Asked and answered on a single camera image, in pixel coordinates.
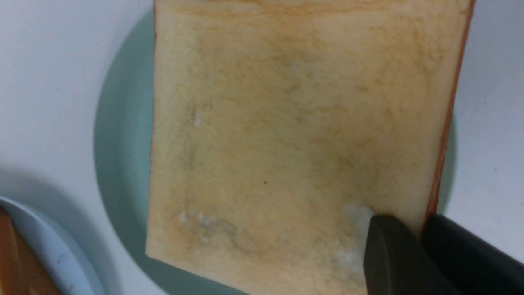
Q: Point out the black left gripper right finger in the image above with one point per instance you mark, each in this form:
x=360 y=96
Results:
x=472 y=265

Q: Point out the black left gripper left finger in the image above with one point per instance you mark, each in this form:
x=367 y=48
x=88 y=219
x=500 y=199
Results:
x=395 y=263

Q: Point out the toast slice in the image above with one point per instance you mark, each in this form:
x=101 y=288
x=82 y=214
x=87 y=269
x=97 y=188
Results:
x=286 y=143
x=21 y=272

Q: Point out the pale green centre plate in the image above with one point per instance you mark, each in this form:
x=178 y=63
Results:
x=123 y=164

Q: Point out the light blue bread plate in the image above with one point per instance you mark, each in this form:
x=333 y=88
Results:
x=63 y=259

